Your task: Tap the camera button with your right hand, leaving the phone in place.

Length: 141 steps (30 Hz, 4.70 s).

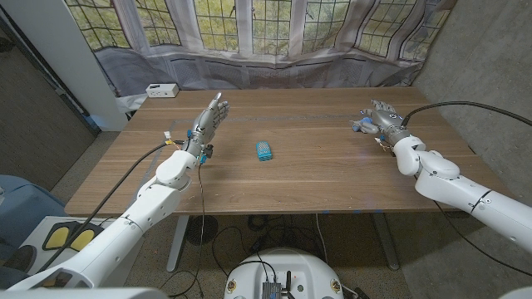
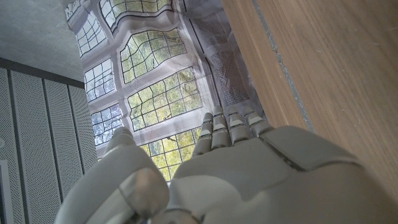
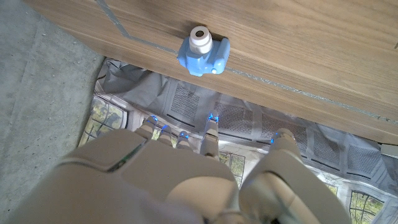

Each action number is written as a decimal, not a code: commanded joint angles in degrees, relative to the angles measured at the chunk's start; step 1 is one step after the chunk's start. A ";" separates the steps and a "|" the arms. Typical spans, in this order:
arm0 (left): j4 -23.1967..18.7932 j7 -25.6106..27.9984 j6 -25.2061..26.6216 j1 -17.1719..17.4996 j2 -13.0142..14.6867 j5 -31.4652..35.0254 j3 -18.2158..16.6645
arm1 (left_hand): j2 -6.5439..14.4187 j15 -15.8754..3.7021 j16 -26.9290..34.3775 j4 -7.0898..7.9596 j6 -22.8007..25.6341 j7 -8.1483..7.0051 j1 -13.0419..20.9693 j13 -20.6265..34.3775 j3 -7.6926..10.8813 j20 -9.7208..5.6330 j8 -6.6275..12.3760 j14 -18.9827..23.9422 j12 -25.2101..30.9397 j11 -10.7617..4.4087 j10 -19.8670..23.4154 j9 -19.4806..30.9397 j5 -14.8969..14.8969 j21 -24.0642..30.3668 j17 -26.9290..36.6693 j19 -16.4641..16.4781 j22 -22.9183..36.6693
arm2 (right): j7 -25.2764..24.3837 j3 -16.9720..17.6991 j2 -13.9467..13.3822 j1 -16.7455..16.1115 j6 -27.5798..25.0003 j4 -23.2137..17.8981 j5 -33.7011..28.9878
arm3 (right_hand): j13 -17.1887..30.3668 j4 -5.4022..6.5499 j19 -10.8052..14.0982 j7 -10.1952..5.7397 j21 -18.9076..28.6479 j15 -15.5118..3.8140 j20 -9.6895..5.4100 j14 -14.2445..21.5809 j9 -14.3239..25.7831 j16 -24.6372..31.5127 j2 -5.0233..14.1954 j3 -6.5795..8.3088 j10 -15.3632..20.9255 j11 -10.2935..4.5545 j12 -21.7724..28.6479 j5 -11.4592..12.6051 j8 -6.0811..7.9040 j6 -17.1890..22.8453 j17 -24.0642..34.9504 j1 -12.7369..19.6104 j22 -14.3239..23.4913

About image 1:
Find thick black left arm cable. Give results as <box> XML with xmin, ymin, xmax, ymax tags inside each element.
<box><xmin>36</xmin><ymin>140</ymin><xmax>186</xmax><ymax>274</ymax></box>

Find white floor cable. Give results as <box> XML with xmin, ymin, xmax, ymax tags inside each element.
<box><xmin>314</xmin><ymin>213</ymin><xmax>329</xmax><ymax>265</ymax></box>

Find white table leg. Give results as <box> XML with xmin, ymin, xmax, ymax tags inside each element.
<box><xmin>165</xmin><ymin>214</ymin><xmax>190</xmax><ymax>272</ymax></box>

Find printed window backdrop cloth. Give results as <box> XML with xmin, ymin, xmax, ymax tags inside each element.
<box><xmin>64</xmin><ymin>0</ymin><xmax>458</xmax><ymax>99</ymax></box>

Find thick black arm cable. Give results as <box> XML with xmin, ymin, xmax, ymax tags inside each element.
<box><xmin>36</xmin><ymin>140</ymin><xmax>186</xmax><ymax>274</ymax></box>
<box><xmin>400</xmin><ymin>100</ymin><xmax>532</xmax><ymax>128</ymax></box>

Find white partition panel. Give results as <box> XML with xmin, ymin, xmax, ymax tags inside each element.
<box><xmin>0</xmin><ymin>0</ymin><xmax>128</xmax><ymax>132</ymax></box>

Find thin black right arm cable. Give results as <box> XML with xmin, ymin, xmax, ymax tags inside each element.
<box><xmin>433</xmin><ymin>199</ymin><xmax>532</xmax><ymax>278</ymax></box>

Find black pedal with yellow pads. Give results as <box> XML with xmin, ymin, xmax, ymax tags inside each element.
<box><xmin>41</xmin><ymin>221</ymin><xmax>103</xmax><ymax>252</ymax></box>

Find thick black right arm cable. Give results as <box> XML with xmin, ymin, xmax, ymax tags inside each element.
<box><xmin>400</xmin><ymin>100</ymin><xmax>532</xmax><ymax>128</ymax></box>

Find white right shoulder cover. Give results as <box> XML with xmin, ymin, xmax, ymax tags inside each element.
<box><xmin>498</xmin><ymin>286</ymin><xmax>532</xmax><ymax>299</ymax></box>

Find teal toy phone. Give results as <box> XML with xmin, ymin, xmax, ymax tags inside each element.
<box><xmin>255</xmin><ymin>140</ymin><xmax>273</xmax><ymax>162</ymax></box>

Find white left shoulder cover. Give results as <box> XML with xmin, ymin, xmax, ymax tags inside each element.
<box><xmin>0</xmin><ymin>287</ymin><xmax>170</xmax><ymax>299</ymax></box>

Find white floor board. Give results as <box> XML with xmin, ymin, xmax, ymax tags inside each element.
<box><xmin>18</xmin><ymin>214</ymin><xmax>146</xmax><ymax>287</ymax></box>

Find black floor cable tangle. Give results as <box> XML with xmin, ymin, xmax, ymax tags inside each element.
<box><xmin>210</xmin><ymin>213</ymin><xmax>317</xmax><ymax>278</ymax></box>

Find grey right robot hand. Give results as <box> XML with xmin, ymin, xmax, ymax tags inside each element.
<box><xmin>350</xmin><ymin>99</ymin><xmax>412</xmax><ymax>146</ymax></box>

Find white power socket box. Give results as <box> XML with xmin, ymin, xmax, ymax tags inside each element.
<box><xmin>145</xmin><ymin>83</ymin><xmax>180</xmax><ymax>99</ymax></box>

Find black round floor disc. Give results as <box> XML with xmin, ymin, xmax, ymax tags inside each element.
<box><xmin>185</xmin><ymin>214</ymin><xmax>219</xmax><ymax>246</ymax></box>

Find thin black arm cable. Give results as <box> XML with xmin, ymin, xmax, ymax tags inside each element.
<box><xmin>160</xmin><ymin>163</ymin><xmax>207</xmax><ymax>298</ymax></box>
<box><xmin>433</xmin><ymin>199</ymin><xmax>532</xmax><ymax>278</ymax></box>

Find blue toy camera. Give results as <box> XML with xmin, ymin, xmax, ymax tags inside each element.
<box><xmin>352</xmin><ymin>117</ymin><xmax>375</xmax><ymax>133</ymax></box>

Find grey electronics box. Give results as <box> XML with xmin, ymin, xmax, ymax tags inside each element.
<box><xmin>261</xmin><ymin>281</ymin><xmax>283</xmax><ymax>299</ymax></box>

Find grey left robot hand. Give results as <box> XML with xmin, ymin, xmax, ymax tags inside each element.
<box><xmin>182</xmin><ymin>91</ymin><xmax>231</xmax><ymax>155</ymax></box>

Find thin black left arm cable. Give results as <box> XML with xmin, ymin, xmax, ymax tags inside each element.
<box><xmin>160</xmin><ymin>163</ymin><xmax>207</xmax><ymax>298</ymax></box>

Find blue upholstered chair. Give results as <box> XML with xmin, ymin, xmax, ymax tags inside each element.
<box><xmin>0</xmin><ymin>174</ymin><xmax>67</xmax><ymax>250</ymax></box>

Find grey table leg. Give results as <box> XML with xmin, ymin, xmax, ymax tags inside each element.
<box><xmin>371</xmin><ymin>212</ymin><xmax>401</xmax><ymax>271</ymax></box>

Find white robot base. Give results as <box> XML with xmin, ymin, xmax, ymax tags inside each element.
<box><xmin>224</xmin><ymin>248</ymin><xmax>345</xmax><ymax>299</ymax></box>

